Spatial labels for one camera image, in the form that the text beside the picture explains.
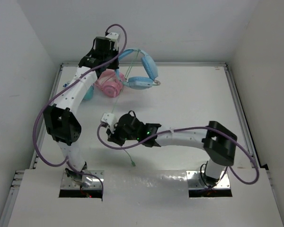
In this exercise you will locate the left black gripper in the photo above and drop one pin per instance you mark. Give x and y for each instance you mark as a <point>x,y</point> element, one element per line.
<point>113,65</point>

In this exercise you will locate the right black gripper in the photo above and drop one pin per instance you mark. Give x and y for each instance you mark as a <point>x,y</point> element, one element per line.
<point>114,136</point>

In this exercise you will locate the pink headphones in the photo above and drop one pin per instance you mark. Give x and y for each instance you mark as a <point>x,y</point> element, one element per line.
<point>109,84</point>

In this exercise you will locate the light blue headphones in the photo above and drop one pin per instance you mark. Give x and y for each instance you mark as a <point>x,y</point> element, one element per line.
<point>142,72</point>

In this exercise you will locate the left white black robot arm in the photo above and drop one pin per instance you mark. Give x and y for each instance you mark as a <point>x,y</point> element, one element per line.
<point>60,117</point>

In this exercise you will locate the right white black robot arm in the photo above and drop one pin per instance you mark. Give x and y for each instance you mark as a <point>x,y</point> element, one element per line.
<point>216,140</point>

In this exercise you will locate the teal headphones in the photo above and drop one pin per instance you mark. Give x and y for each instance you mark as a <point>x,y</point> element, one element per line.
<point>89,94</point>

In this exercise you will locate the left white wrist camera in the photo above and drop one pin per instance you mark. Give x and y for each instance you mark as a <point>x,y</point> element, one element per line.
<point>115,38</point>

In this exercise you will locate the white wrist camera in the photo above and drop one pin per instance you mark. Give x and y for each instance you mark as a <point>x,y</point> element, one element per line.
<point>109,120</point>
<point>115,38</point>

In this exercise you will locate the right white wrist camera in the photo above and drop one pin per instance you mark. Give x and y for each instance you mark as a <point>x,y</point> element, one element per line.
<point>109,120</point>

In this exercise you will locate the aluminium frame rail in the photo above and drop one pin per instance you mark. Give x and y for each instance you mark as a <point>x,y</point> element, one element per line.
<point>241,115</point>
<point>50,113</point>
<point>123,64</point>

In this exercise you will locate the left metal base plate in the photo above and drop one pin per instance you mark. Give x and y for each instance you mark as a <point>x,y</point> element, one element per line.
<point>73,181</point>

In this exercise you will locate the metal base plate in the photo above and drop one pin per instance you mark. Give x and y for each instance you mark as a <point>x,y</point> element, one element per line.
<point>198,181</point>
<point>73,181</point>

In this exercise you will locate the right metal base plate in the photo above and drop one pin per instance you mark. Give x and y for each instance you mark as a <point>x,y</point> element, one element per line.
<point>198,181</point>

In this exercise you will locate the left aluminium frame rail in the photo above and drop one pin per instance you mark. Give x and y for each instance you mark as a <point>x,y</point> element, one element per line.
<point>50,113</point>

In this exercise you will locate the right aluminium frame rail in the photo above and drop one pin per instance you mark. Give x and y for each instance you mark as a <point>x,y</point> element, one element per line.
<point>241,115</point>

